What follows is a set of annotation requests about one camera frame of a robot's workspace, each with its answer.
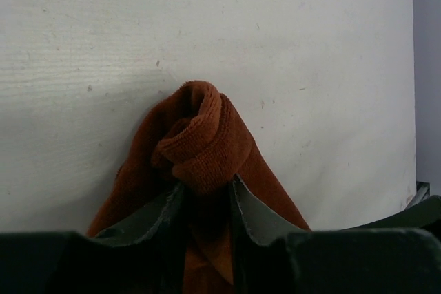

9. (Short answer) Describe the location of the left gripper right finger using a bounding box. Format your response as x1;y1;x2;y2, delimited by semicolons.
232;175;303;246

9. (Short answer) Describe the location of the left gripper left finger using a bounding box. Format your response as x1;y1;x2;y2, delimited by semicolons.
92;184;186;247

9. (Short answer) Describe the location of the brown towel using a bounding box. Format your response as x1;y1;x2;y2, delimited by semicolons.
88;81;308;293

